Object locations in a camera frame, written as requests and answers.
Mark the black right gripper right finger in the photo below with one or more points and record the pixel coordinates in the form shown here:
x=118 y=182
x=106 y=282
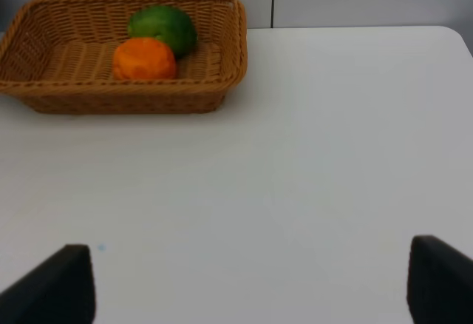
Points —
x=439 y=283

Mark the orange mandarin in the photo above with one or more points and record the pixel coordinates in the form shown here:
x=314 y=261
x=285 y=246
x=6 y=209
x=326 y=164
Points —
x=143 y=59

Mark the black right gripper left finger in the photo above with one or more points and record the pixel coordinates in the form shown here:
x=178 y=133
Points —
x=59 y=290

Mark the green lime fruit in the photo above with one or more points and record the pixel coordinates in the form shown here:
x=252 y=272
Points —
x=167 y=24

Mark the light orange wicker basket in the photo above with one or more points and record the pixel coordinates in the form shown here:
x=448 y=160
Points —
x=56 y=58

